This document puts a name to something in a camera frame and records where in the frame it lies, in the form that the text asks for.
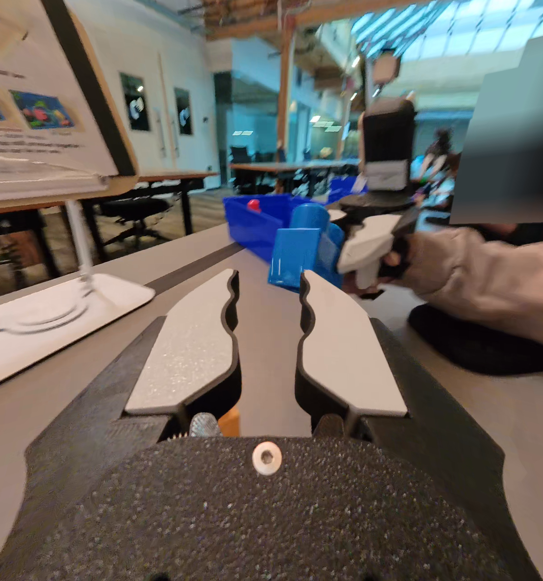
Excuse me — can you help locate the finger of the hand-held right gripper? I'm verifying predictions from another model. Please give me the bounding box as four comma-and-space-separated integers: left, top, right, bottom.
336, 213, 404, 290

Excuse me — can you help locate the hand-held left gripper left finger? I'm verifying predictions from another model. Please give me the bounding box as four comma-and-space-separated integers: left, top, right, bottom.
124, 268, 243, 423

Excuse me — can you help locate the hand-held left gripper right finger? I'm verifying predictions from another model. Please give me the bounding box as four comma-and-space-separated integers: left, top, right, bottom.
294, 270, 409, 422

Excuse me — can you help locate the blue toy building block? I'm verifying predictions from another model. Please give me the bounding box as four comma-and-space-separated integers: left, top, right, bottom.
268, 203, 346, 291

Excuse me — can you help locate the blue plastic storage bin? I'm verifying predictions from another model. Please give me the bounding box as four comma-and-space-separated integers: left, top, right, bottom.
223, 193, 340, 263
328, 176, 368, 205

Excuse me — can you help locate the person's right forearm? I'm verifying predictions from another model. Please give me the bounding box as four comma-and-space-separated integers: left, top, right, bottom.
401, 226, 543, 348

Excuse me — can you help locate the person's right hand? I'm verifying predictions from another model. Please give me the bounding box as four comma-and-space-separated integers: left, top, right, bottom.
376, 250, 410, 285

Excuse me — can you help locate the wooden office desk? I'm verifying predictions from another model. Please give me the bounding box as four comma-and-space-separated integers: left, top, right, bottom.
230, 159, 362, 196
135, 171, 220, 237

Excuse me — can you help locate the black desk mat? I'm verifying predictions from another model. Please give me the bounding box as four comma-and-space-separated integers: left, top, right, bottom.
408, 303, 543, 376

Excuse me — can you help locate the black office chair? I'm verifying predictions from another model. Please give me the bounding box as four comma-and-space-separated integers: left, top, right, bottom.
100, 198, 172, 249

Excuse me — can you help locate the black door sign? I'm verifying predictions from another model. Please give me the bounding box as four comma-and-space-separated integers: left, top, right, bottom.
119, 72, 151, 133
174, 87, 194, 137

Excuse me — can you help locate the black-legged office desk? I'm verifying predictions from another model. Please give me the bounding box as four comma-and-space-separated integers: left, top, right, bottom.
0, 200, 95, 296

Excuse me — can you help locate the wood-framed poster board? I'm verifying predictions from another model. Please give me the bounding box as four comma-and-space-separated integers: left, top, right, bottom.
0, 0, 139, 215

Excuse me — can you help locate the wooden post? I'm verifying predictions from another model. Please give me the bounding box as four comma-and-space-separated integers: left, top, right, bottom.
277, 16, 296, 151

